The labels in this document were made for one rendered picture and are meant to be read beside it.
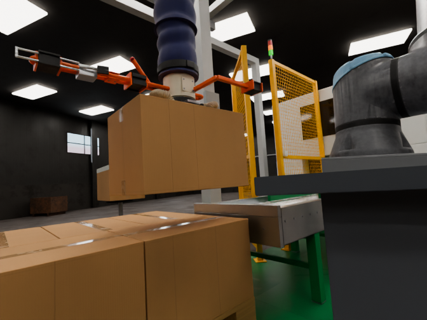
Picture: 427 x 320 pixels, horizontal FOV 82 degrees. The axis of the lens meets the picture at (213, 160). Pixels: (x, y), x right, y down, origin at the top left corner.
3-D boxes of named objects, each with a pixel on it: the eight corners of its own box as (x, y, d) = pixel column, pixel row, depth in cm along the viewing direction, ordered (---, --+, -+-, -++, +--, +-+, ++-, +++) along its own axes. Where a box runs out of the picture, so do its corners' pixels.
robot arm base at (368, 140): (395, 166, 71) (392, 133, 73) (432, 155, 53) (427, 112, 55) (325, 167, 77) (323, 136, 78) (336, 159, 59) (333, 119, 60)
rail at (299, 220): (391, 201, 283) (389, 185, 285) (396, 201, 279) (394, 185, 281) (275, 244, 128) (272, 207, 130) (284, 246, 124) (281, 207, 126)
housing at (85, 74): (93, 82, 108) (93, 73, 108) (98, 77, 103) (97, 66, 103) (75, 79, 103) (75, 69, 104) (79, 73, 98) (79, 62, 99)
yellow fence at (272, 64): (328, 230, 338) (312, 83, 358) (335, 231, 331) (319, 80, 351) (280, 249, 260) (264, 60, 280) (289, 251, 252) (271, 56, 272)
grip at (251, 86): (251, 96, 140) (250, 87, 141) (263, 91, 134) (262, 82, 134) (241, 93, 135) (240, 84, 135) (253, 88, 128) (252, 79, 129)
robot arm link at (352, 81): (347, 136, 77) (343, 83, 80) (416, 124, 64) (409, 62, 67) (325, 127, 67) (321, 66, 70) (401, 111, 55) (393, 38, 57)
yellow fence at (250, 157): (239, 240, 309) (228, 80, 329) (247, 240, 310) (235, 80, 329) (256, 263, 222) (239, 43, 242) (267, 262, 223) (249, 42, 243)
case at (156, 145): (203, 187, 163) (199, 128, 166) (249, 185, 132) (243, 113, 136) (109, 195, 124) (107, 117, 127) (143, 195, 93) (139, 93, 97)
